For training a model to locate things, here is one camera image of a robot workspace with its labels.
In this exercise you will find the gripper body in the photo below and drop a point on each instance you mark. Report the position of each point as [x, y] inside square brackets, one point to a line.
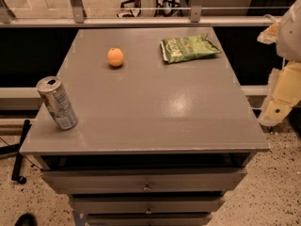
[290, 37]

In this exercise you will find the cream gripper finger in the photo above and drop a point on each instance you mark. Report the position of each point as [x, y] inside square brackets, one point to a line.
[273, 113]
[269, 35]

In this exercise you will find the orange fruit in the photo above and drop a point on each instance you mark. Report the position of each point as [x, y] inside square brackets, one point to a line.
[115, 57]

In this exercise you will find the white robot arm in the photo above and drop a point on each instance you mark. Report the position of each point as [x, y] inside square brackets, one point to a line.
[288, 42]

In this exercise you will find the green chip bag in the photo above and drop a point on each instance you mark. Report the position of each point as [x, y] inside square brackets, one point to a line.
[183, 49]

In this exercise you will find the office chair base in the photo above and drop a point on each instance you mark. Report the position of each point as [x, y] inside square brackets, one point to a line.
[149, 8]

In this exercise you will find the grey drawer cabinet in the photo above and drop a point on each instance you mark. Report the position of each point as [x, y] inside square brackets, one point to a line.
[145, 114]

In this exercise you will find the top grey drawer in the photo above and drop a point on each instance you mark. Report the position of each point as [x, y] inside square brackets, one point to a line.
[144, 181]

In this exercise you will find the grey drawer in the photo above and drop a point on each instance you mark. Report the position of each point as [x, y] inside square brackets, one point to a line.
[144, 181]
[146, 205]
[149, 220]

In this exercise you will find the grey metal railing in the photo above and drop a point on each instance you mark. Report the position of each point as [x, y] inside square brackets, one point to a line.
[116, 13]

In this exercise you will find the bottom grey drawer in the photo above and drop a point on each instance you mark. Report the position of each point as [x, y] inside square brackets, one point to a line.
[149, 220]

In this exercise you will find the middle grey drawer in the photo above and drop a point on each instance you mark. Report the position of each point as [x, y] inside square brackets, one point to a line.
[146, 205]

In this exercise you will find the silver drink can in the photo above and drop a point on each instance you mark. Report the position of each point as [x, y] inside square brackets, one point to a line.
[56, 100]

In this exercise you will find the black stand leg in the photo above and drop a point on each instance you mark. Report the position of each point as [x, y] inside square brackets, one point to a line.
[15, 148]

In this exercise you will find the black shoe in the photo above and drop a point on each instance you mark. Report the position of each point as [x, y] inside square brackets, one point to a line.
[26, 220]

